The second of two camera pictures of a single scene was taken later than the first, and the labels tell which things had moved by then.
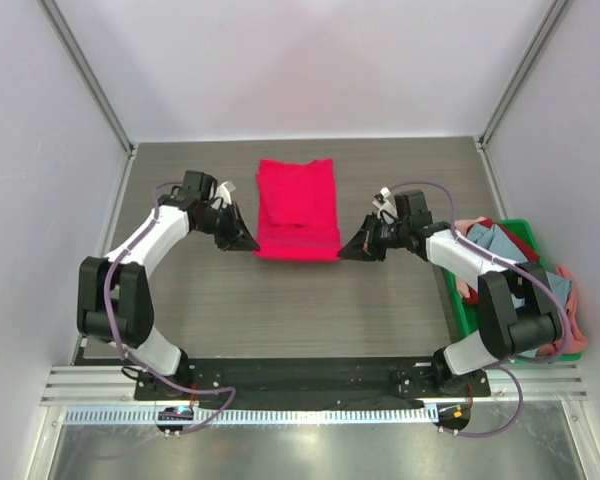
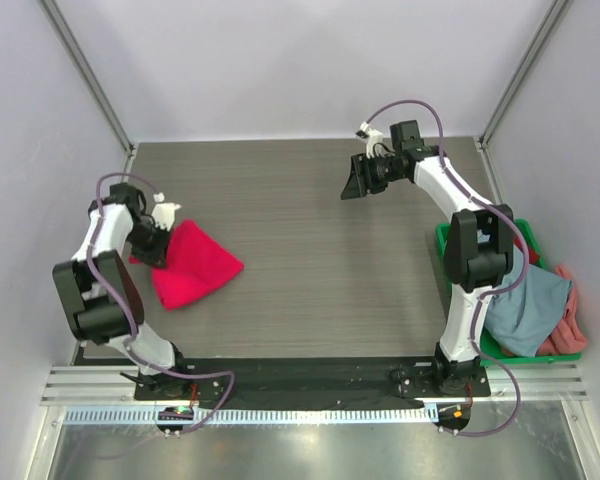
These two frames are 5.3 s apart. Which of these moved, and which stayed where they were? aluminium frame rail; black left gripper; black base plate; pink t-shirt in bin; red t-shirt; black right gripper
Moved: black right gripper; red t-shirt; black left gripper
Stayed: black base plate; aluminium frame rail; pink t-shirt in bin
